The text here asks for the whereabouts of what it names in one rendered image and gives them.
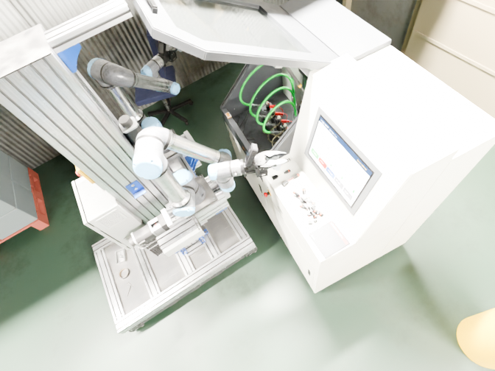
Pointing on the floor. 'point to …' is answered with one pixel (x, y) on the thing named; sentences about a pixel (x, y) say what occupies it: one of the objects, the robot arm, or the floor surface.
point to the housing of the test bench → (454, 132)
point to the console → (341, 79)
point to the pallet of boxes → (19, 199)
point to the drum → (479, 338)
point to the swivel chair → (142, 96)
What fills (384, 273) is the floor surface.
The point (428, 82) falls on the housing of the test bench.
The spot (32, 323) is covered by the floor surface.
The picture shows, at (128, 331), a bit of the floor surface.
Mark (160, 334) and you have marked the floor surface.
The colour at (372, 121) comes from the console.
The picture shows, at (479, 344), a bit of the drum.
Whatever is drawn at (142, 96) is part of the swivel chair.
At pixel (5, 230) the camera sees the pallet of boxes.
